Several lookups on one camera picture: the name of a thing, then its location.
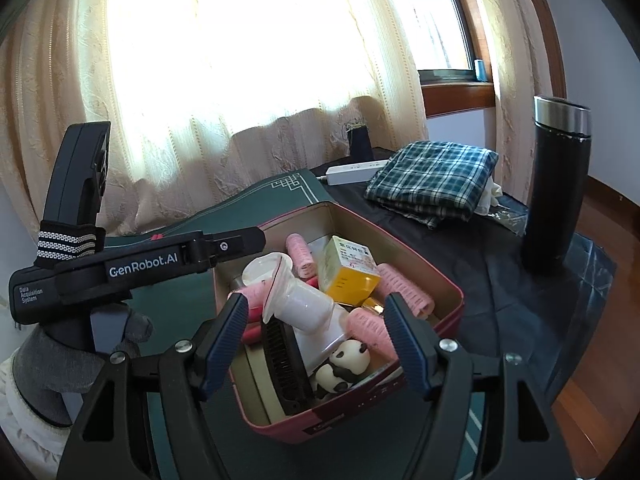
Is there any folded green plaid cloth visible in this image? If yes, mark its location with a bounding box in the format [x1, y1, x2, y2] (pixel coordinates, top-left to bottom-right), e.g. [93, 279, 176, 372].
[365, 141, 500, 230]

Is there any yellow cardboard box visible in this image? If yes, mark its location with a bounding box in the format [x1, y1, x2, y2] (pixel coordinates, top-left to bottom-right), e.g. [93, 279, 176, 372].
[318, 236, 381, 306]

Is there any black steel-rimmed tumbler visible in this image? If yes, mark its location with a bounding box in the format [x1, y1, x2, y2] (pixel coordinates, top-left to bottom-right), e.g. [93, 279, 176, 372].
[521, 95, 592, 277]

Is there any white power strip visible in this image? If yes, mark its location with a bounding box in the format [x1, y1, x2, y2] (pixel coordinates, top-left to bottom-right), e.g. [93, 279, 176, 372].
[325, 159, 392, 187]

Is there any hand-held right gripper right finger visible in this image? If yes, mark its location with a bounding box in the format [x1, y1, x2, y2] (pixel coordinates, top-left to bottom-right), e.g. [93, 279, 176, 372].
[384, 292, 589, 480]

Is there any white crumpled cloth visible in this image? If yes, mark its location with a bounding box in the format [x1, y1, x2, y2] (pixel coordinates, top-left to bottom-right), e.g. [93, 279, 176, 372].
[474, 179, 504, 217]

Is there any panda figurine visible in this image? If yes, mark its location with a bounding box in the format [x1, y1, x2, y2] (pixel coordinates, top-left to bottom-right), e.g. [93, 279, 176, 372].
[328, 339, 371, 377]
[309, 362, 354, 401]

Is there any green patterned desk mat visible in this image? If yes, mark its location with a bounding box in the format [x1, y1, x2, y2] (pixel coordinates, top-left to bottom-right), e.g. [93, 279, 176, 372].
[100, 171, 488, 480]

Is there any person's left hand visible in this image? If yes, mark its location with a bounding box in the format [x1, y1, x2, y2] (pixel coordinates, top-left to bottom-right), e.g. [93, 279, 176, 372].
[12, 309, 155, 428]

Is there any narrow cream lace curtain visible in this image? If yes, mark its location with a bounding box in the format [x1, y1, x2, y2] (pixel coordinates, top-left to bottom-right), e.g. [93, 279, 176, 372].
[445, 0, 567, 207]

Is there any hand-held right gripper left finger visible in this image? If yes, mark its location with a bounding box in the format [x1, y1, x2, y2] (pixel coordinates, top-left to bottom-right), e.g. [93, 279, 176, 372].
[55, 292, 250, 480]

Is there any red metal tin box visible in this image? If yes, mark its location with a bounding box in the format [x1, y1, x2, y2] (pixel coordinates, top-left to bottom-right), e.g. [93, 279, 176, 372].
[212, 201, 466, 446]

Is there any black plastic table cover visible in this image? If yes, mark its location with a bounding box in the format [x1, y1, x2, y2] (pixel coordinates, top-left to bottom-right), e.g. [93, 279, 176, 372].
[312, 146, 618, 413]

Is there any wooden window frame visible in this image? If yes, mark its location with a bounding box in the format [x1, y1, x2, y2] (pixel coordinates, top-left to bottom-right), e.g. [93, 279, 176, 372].
[417, 0, 567, 122]

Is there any white plastic funnel cup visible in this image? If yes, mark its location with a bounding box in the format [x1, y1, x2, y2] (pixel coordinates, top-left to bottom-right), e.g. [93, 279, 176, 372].
[260, 254, 336, 336]

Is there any black comb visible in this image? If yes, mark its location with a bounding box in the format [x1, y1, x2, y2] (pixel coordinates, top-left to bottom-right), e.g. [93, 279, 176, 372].
[259, 319, 314, 416]

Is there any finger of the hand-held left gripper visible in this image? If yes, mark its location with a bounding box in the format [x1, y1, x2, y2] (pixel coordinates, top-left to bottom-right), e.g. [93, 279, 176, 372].
[181, 226, 267, 275]

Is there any clear plastic bag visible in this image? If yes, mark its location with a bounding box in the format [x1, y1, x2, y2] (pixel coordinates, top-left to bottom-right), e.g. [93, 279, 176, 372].
[492, 204, 529, 237]

